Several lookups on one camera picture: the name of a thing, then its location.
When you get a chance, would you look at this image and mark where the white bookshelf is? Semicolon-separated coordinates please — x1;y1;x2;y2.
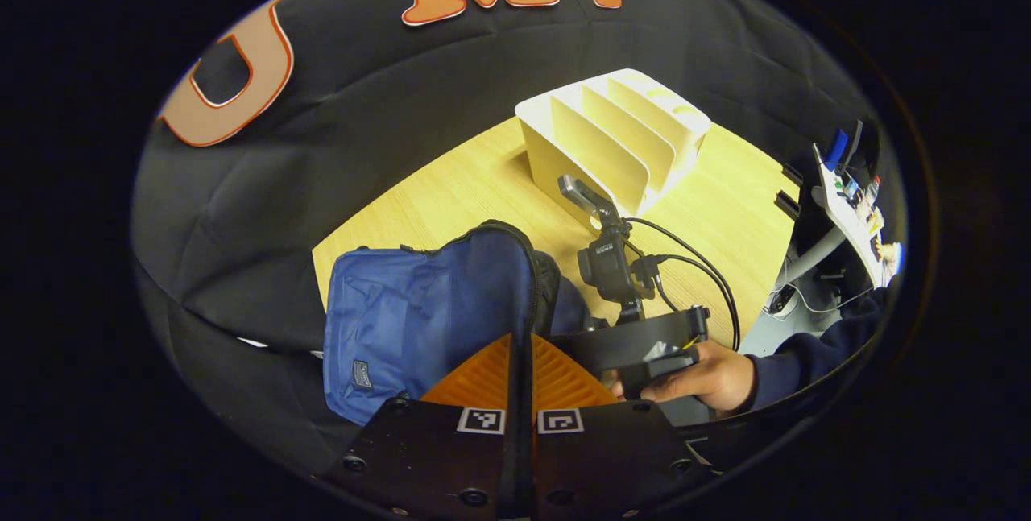
515;68;714;232

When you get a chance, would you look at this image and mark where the white side shelf with items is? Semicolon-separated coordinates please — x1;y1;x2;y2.
812;120;905;288

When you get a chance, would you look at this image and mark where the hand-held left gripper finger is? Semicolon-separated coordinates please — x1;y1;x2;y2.
322;334;521;520
522;334;710;520

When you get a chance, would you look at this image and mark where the blue schoolbag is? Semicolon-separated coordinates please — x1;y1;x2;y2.
322;219;594;427

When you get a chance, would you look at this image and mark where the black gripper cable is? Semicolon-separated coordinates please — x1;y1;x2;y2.
624;217;742;351

